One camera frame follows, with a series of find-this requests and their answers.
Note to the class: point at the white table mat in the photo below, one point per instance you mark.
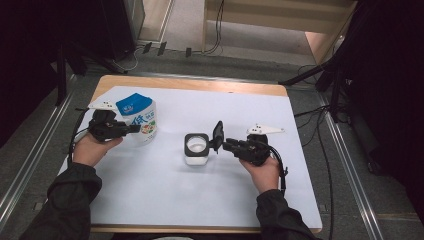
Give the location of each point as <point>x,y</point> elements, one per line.
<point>200,193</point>

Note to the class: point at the person's left hand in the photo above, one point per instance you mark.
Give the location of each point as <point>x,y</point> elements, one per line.
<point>91,151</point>

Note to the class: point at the black metal stand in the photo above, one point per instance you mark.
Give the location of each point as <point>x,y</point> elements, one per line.
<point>61,73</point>

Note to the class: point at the black tripod stand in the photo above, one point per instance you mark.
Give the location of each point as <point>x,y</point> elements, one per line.
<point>330,71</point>

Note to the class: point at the small black floor block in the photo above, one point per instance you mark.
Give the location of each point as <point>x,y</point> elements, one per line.
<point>162,48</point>
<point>147,47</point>
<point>188,52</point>

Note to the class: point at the white and blue salt bag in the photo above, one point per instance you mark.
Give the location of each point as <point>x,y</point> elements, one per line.
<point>138,106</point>

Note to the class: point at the black curtain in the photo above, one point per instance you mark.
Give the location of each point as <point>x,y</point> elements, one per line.
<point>393,83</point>
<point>40,40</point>

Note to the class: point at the light wooden shelf unit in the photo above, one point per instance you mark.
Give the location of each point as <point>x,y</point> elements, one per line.
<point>283,16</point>

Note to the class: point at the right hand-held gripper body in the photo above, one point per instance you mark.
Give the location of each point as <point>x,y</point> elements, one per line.
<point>253,150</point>

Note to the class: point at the metal floor rail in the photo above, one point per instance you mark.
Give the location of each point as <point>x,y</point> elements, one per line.
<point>353,180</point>
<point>30,163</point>

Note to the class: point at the person's right hand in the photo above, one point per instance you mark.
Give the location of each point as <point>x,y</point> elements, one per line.
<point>266,175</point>

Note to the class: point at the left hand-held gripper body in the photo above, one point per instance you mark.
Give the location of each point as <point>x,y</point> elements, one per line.
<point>105,128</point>

